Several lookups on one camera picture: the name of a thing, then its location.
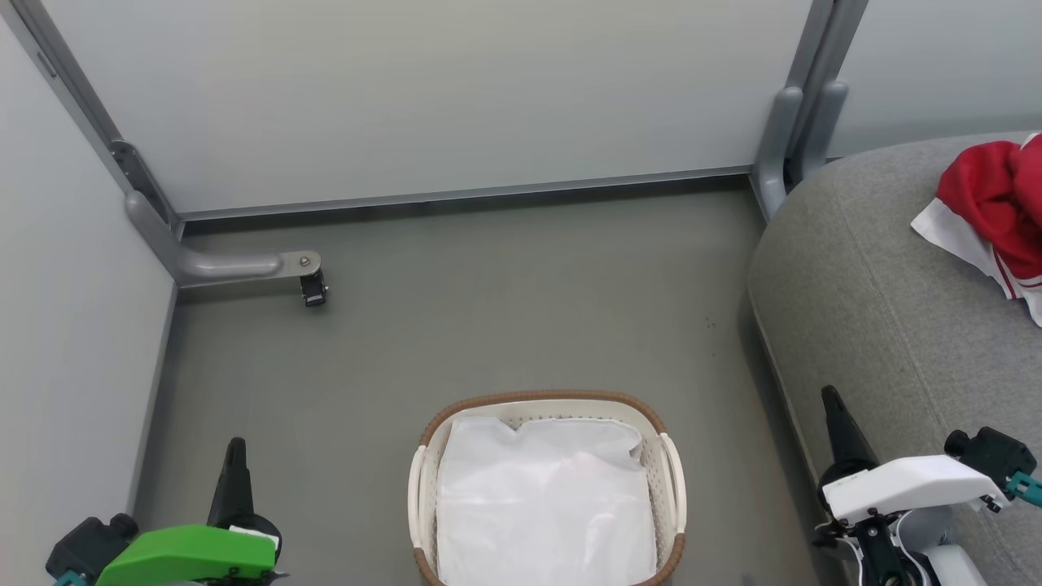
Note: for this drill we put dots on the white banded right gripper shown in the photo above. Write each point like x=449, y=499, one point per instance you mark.
x=912, y=484

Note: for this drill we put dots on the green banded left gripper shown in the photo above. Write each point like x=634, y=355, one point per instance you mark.
x=187, y=553

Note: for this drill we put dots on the red garment with white stripes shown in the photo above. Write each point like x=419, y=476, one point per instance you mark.
x=989, y=195

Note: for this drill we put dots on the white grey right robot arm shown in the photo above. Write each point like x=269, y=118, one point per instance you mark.
x=952, y=566

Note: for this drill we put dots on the white laundry basket brown rim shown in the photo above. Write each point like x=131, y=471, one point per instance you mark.
x=672, y=488

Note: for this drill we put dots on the grey fabric sofa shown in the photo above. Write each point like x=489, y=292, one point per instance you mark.
x=879, y=309

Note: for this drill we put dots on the small black caster wheel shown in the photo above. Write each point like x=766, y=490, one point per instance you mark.
x=313, y=289

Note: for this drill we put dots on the long grey partition foot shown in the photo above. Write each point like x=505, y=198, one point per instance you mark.
x=228, y=267

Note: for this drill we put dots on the short grey partition foot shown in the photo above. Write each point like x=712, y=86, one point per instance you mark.
x=826, y=114
x=773, y=155

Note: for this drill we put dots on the plain white garment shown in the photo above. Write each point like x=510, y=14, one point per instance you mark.
x=545, y=505

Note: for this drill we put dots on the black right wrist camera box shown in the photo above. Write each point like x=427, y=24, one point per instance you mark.
x=989, y=452

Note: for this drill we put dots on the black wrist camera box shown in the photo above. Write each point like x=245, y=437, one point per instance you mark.
x=989, y=452
x=85, y=545

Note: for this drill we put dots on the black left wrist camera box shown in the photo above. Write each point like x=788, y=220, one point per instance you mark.
x=85, y=545

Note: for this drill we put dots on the grey partition bottom rail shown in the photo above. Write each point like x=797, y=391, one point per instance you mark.
x=464, y=195

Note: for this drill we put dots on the grey metal partition post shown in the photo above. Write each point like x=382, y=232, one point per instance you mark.
x=822, y=41
x=61, y=67

